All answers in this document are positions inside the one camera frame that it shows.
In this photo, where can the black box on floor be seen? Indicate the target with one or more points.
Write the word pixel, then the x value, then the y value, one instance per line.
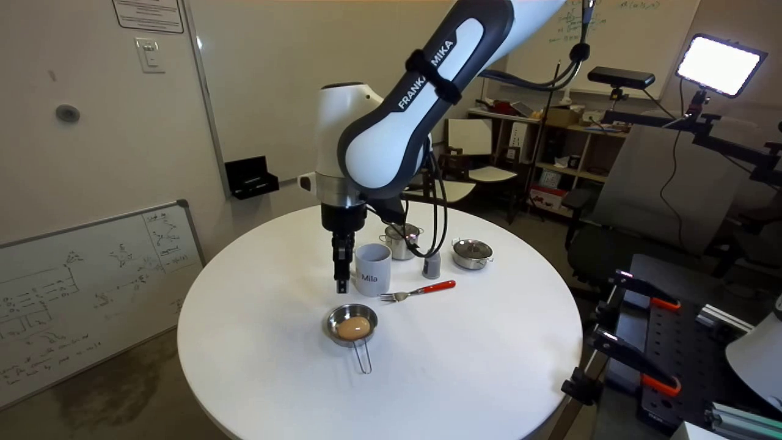
pixel 251 176

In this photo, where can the bright led light panel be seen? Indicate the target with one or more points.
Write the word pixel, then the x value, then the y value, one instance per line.
pixel 721 64

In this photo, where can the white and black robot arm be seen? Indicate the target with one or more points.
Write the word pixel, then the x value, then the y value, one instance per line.
pixel 382 146

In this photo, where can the white wall sign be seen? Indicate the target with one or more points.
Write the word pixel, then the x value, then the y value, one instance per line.
pixel 148 14

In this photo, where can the white printed mug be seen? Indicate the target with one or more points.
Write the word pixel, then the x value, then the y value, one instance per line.
pixel 373 269

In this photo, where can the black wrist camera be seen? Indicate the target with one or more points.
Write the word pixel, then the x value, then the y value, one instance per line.
pixel 390 214

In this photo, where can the black workbench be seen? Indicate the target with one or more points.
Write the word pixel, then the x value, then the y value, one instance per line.
pixel 692 343

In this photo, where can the teal metal rail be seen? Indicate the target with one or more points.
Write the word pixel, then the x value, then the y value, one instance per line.
pixel 741 419

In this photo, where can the framed whiteboard with drawings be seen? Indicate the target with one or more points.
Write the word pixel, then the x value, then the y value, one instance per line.
pixel 90 283

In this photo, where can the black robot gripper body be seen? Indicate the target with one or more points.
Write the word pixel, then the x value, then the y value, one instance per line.
pixel 342 217

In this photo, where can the white chair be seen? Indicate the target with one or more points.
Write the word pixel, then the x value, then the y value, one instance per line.
pixel 452 190
pixel 467 143

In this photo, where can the round grey wall stopper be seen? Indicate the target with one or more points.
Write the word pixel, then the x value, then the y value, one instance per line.
pixel 68 112

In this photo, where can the black camera on stand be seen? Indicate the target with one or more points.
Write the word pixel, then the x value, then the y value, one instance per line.
pixel 625 78

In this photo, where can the white box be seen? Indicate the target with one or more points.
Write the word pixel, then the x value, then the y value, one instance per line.
pixel 688 430

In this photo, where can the wooden shelf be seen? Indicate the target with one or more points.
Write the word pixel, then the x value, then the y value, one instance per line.
pixel 570 162

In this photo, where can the silver pot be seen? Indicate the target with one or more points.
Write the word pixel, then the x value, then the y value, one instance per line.
pixel 404 243

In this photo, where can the brown egg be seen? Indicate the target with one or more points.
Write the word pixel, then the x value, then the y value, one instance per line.
pixel 352 328

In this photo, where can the white light switch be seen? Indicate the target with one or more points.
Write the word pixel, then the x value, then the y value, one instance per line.
pixel 151 55

